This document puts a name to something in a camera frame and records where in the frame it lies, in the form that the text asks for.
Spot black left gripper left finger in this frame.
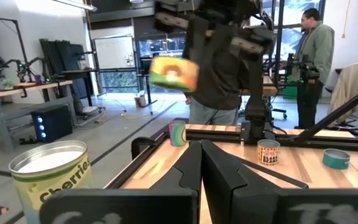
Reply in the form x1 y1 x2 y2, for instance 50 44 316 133
39 139 203 224

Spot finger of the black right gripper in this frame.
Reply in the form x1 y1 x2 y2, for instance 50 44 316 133
213 26 242 74
186 18 213 68

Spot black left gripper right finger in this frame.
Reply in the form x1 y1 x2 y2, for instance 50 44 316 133
201 139 358 224

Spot short yellow orange label can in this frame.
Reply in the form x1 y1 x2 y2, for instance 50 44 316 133
149 55 201 93

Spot orange black patterned can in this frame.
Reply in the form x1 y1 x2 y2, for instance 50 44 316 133
257 139 281 166

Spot tall Cherries label can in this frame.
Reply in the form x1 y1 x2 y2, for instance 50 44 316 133
8 139 96 224

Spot short teal can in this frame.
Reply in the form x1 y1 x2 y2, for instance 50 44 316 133
322 148 351 170

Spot slim green rainbow label can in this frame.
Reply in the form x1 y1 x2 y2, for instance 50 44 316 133
168 120 187 147

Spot person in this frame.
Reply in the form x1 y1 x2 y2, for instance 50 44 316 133
183 46 260 126
293 7 336 130

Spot black vertical pole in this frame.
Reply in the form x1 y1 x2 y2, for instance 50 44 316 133
273 0 285 90

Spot wooden background table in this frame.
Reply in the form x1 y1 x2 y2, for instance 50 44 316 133
240 75 280 97

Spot green bin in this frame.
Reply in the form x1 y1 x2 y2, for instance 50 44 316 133
283 84 298 100

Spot cardboard box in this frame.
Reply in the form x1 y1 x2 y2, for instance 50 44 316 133
134 90 147 109

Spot whiteboard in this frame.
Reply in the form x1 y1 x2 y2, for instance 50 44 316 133
93 35 136 71

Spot black computer tower blue lights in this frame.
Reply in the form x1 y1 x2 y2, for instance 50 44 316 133
30 104 73 143

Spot black desk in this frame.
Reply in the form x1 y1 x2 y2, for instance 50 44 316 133
61 68 96 108

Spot beige cloth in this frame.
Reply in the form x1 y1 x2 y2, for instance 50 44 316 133
328 61 358 124

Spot ceiling light bar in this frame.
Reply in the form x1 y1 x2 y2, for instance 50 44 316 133
52 0 98 12

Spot black leaning panels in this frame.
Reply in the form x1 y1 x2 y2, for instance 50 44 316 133
39 38 86 78

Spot black curved bracket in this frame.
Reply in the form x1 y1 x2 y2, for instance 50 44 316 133
131 136 158 160

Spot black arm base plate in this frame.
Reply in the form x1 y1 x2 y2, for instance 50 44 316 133
240 121 275 146

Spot black aluminium table frame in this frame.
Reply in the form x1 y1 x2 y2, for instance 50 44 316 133
104 73 358 190

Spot black camera rig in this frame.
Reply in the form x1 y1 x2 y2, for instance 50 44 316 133
286 52 321 84

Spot hanging cord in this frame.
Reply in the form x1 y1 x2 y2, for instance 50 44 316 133
341 0 352 40

